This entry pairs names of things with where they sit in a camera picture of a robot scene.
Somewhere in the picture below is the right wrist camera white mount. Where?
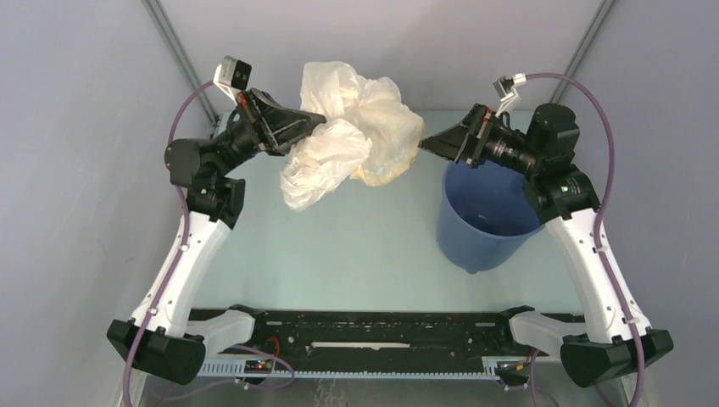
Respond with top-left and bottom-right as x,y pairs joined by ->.
493,73 -> 527,116

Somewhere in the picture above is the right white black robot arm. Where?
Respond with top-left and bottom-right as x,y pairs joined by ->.
419,103 -> 674,387

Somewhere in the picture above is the aluminium corner profile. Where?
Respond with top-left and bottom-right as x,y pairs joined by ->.
564,0 -> 620,79
140,0 -> 203,91

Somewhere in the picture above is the left circuit board with leds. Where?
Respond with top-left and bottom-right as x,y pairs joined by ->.
242,359 -> 274,375

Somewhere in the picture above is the right aluminium corner profile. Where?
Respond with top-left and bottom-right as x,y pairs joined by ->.
564,0 -> 620,79

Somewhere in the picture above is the translucent white yellow trash bag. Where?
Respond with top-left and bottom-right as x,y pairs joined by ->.
280,61 -> 426,211

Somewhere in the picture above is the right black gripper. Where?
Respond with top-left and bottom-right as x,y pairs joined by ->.
419,103 -> 542,176

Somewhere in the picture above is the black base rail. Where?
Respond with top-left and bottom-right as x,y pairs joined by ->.
185,307 -> 588,378

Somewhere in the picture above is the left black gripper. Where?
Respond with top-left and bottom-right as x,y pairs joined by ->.
213,88 -> 329,179

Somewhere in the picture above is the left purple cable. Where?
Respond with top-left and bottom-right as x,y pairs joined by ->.
120,80 -> 216,407

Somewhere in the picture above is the blue plastic trash bin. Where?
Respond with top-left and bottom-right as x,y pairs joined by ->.
436,162 -> 543,274

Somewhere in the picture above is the right circuit board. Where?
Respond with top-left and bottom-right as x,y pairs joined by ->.
495,361 -> 532,376

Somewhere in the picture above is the left aluminium corner profile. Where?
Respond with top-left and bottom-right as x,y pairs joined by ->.
140,0 -> 203,91

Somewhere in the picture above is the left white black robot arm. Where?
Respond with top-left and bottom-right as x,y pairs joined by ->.
107,88 -> 326,385

